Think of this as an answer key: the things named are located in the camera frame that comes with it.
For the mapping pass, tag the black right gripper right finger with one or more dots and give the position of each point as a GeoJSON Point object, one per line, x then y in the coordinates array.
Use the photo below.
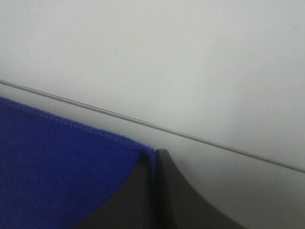
{"type": "Point", "coordinates": [180, 206]}

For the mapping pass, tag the blue microfibre towel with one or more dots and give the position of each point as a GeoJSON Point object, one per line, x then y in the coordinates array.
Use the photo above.
{"type": "Point", "coordinates": [54, 172]}

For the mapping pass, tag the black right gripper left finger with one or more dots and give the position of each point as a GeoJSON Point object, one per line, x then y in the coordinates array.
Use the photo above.
{"type": "Point", "coordinates": [136, 204]}

